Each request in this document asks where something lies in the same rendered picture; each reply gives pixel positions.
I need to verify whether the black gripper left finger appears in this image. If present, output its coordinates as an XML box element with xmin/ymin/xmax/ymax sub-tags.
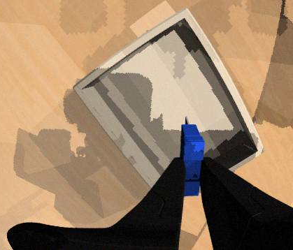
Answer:
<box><xmin>7</xmin><ymin>158</ymin><xmax>186</xmax><ymax>250</ymax></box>

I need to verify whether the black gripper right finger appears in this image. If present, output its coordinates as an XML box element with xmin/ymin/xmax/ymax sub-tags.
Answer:
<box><xmin>199</xmin><ymin>156</ymin><xmax>293</xmax><ymax>250</ymax></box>

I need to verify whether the grey rectangular tray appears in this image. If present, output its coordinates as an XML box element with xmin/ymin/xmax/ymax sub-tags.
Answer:
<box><xmin>73</xmin><ymin>8</ymin><xmax>264</xmax><ymax>188</ymax></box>

